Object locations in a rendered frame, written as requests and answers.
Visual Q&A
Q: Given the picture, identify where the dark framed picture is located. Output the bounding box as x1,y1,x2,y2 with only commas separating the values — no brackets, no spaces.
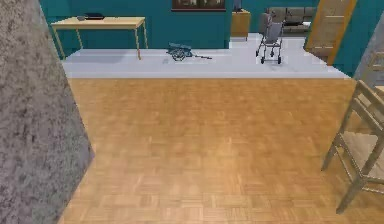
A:
171,0,227,12

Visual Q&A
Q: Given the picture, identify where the blue toy cart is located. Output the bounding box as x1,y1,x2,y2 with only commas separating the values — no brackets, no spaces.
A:
165,42,213,62

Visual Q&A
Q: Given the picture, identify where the grey wheeled chair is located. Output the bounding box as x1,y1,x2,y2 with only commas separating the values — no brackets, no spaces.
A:
255,11,285,65

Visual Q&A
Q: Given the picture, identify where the light wooden table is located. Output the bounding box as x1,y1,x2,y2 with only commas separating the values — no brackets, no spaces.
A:
50,16,149,61

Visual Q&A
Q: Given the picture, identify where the grey brown sofa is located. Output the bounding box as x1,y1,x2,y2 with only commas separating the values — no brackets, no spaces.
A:
266,6,318,35

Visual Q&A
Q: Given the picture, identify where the pale wooden chair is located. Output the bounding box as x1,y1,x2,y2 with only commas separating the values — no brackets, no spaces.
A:
360,50,384,83
320,79,384,215

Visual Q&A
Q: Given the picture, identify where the black flat object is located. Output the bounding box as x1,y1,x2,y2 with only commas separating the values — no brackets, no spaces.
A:
76,12,106,22

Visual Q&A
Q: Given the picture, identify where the orange wooden room door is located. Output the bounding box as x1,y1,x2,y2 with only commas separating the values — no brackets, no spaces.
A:
303,0,358,66

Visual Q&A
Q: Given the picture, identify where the small orange wooden cabinet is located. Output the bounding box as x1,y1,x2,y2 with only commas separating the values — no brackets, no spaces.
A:
230,8,251,39

